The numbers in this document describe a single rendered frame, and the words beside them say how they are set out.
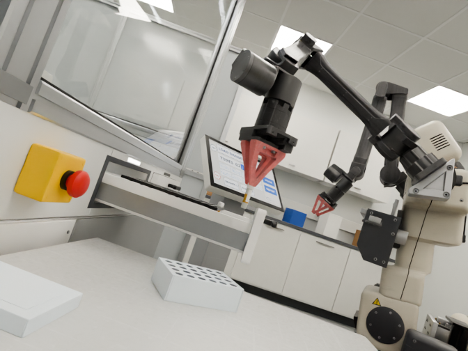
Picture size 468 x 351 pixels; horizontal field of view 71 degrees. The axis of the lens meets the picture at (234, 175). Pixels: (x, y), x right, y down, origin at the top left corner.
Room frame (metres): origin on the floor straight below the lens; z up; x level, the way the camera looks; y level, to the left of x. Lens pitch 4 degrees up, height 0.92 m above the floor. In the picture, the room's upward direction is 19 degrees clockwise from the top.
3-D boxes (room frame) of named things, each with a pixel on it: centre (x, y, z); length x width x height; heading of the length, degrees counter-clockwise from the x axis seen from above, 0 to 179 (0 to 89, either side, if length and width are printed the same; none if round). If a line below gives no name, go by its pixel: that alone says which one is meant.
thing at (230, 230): (0.80, 0.12, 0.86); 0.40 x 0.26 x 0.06; 85
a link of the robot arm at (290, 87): (0.58, -0.03, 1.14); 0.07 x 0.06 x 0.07; 120
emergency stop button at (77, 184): (0.48, 0.21, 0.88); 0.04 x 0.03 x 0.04; 175
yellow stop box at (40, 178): (0.48, 0.24, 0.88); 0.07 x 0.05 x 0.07; 175
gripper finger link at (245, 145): (0.58, -0.04, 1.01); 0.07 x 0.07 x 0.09; 27
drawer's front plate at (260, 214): (0.78, -0.09, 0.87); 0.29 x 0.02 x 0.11; 175
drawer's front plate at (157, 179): (1.12, 0.21, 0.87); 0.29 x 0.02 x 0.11; 175
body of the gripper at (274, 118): (0.58, -0.03, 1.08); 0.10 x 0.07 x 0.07; 27
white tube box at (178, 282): (0.54, 0.00, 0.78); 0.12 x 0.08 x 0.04; 117
